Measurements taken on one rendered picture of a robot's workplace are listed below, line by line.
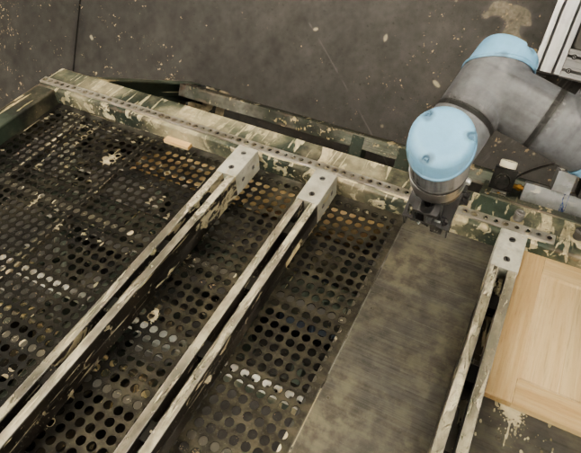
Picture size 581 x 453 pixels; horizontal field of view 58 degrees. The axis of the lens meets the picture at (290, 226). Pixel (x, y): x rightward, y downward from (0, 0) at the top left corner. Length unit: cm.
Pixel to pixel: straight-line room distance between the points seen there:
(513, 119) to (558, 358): 69
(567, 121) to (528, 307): 69
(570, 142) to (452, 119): 13
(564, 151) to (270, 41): 196
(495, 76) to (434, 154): 12
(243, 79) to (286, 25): 32
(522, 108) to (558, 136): 5
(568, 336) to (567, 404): 16
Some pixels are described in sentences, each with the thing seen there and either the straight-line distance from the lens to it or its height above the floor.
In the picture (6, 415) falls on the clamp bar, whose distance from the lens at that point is 115.
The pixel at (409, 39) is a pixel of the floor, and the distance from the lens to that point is 230.
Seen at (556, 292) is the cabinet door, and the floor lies 97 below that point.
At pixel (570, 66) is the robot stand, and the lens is 202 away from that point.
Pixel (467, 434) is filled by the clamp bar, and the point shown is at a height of 138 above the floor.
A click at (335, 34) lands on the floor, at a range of 238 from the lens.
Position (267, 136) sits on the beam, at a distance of 157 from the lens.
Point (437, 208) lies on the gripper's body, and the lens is 74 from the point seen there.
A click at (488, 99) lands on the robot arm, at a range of 65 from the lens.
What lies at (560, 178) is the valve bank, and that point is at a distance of 149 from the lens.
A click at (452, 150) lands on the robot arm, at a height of 164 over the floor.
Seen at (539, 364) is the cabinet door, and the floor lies 114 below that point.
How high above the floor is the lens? 224
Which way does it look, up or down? 63 degrees down
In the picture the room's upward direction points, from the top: 119 degrees counter-clockwise
